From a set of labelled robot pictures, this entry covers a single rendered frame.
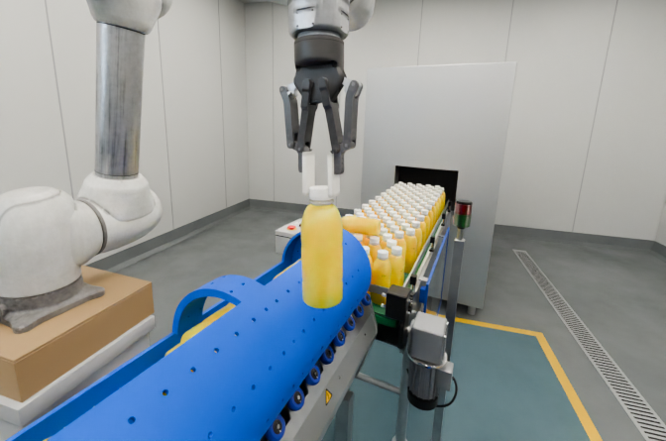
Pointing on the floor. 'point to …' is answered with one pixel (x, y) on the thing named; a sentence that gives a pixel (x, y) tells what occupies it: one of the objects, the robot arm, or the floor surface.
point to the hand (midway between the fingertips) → (320, 174)
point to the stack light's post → (449, 327)
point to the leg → (344, 418)
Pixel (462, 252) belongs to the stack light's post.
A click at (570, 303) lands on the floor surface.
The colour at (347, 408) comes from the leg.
